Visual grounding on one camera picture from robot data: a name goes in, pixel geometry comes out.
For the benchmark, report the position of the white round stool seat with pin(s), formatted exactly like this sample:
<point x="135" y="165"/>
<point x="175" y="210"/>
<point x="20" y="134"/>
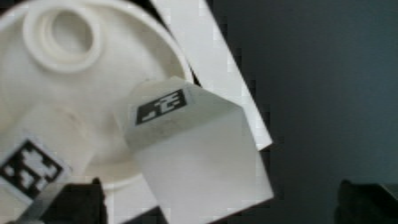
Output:
<point x="84" y="50"/>

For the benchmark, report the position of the white stool leg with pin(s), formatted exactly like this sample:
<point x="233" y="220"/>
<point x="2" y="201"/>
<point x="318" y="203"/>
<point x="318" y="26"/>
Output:
<point x="34" y="166"/>
<point x="194" y="151"/>

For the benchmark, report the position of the white right barrier rail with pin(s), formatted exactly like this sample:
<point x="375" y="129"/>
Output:
<point x="194" y="28"/>

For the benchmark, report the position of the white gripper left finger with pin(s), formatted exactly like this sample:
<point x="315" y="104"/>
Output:
<point x="68" y="205"/>

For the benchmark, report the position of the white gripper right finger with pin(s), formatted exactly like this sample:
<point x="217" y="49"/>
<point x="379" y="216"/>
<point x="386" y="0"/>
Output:
<point x="366" y="203"/>

